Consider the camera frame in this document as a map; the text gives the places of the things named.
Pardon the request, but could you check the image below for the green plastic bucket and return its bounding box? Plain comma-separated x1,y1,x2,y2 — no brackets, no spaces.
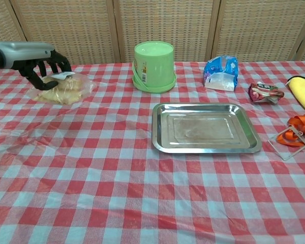
131,41,177,95

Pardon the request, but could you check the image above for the red white checkered tablecloth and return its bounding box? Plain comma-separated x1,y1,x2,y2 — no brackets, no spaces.
0,60,305,244

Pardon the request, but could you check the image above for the orange ribbon lanyard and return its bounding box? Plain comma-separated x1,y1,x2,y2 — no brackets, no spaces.
277,114,305,147

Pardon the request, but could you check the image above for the bagged bread with label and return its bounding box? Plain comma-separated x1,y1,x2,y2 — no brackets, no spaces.
31,72,96,105

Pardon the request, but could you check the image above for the clear badge holder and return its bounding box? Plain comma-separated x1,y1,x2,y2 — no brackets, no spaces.
267,126,305,162

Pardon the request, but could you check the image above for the woven wooden folding screen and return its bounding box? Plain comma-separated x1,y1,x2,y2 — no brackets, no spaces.
0,0,305,65

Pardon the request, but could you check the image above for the black and silver left hand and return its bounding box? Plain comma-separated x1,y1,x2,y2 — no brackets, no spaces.
0,41,72,92

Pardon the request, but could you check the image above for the blue tissue pack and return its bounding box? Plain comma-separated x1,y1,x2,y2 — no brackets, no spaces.
203,56,239,93

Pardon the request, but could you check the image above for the red snack pouch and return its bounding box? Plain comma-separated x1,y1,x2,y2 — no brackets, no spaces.
248,81,285,105

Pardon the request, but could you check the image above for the stainless steel tray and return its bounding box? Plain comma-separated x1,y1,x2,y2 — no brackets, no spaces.
151,102,263,155

